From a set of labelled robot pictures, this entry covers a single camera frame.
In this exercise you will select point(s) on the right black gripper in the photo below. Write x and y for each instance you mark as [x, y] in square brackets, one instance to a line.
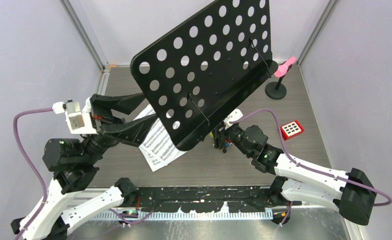
[217, 132]

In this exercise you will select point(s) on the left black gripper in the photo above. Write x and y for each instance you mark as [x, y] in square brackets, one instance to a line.
[132, 131]

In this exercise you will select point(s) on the sheet music page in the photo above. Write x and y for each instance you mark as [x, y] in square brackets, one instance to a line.
[157, 138]
[161, 159]

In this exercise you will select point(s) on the black music stand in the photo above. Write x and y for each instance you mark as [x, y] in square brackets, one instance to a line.
[199, 72]

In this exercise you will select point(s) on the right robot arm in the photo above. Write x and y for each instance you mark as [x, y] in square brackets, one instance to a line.
[348, 193]

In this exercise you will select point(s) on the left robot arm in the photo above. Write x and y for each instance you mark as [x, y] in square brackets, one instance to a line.
[73, 165]

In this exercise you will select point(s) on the colourful toy brick car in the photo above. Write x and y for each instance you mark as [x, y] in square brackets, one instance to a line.
[227, 142]

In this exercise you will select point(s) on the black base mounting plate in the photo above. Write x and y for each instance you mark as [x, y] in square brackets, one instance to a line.
[205, 199]

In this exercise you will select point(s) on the black round microphone stand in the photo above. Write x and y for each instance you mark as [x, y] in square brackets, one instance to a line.
[276, 90]

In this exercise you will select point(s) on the red white cube block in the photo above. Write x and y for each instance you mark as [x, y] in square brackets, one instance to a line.
[291, 130]

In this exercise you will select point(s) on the pink toy microphone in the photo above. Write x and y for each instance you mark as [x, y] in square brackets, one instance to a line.
[283, 68]

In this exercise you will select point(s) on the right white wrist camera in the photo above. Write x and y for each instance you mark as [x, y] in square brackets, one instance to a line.
[234, 116]

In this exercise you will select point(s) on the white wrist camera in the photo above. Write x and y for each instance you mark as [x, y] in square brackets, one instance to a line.
[234, 116]
[79, 121]

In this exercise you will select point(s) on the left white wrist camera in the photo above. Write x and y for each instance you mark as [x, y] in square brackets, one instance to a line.
[79, 121]

